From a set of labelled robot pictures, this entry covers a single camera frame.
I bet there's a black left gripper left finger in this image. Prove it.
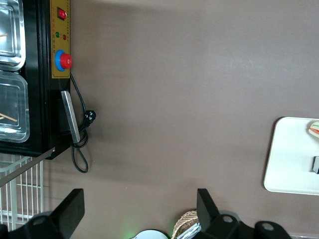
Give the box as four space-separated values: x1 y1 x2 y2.
7 188 85 239

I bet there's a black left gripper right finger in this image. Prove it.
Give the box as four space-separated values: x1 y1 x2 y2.
196 188 254 239

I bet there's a cream plastic serving tray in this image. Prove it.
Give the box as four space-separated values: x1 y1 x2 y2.
263 116 319 195

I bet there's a stainless steel tray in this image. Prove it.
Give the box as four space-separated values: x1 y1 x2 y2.
0 0 26 70
0 71 30 143

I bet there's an aluminium foil container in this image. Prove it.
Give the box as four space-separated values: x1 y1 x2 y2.
178 223 201 239

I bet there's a light woven wicker basket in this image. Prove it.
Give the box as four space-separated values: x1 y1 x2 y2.
173 210 200 239

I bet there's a silver metal lever strip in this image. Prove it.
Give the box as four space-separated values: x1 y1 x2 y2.
0 146 56 187

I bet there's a wrapped triangle sandwich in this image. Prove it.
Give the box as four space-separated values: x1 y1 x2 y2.
307 119 319 139

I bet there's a black sealing machine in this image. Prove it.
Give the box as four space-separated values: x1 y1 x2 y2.
0 0 73 160

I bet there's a red emergency stop button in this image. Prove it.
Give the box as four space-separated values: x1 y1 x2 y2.
54 49 73 72

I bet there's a yellow control panel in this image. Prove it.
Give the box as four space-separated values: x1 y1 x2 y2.
50 0 71 79

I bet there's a white wire rack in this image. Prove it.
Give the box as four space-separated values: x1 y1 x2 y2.
0 153 44 231

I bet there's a silver metal handle bar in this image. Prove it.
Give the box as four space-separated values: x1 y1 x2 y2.
60 90 81 143

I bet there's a black power cable with plug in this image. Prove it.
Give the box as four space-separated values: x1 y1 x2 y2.
69 73 97 173

